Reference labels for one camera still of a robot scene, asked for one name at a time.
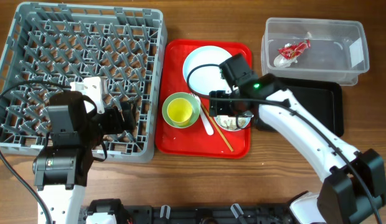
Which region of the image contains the light blue bowl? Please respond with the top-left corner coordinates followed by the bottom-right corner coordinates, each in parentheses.
top-left (214, 113), bottom-right (253, 133)

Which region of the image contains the yellow plastic cup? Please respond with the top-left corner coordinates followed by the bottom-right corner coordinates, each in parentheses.
top-left (166, 98), bottom-right (193, 127)

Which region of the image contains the white plastic fork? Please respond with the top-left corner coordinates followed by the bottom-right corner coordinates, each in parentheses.
top-left (191, 93), bottom-right (214, 136)

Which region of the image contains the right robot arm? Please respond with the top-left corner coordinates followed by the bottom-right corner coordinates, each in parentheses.
top-left (209, 54), bottom-right (386, 223)

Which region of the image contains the wooden chopstick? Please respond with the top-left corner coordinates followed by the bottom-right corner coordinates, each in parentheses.
top-left (200, 103), bottom-right (234, 152)

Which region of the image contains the black waste tray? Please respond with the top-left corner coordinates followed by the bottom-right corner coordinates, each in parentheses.
top-left (278, 78), bottom-right (344, 137)

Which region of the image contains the light green bowl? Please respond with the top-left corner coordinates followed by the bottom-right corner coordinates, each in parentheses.
top-left (162, 92), bottom-right (200, 129)

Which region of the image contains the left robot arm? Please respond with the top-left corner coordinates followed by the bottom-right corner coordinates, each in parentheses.
top-left (33, 91), bottom-right (137, 223)

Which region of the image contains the red snack wrapper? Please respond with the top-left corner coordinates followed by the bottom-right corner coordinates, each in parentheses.
top-left (278, 39), bottom-right (311, 60)

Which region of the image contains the light blue plate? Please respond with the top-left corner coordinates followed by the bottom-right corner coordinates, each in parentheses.
top-left (182, 46), bottom-right (232, 96)

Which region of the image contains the white label sticker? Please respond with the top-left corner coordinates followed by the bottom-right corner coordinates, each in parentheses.
top-left (349, 38), bottom-right (364, 68)

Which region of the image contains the red plastic tray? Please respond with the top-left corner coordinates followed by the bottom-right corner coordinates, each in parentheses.
top-left (155, 39), bottom-right (252, 159)

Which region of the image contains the clear plastic bin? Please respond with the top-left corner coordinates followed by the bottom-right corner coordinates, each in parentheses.
top-left (261, 17), bottom-right (370, 86)

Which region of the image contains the grey dishwasher rack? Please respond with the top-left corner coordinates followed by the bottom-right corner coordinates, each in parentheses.
top-left (0, 2), bottom-right (167, 163)

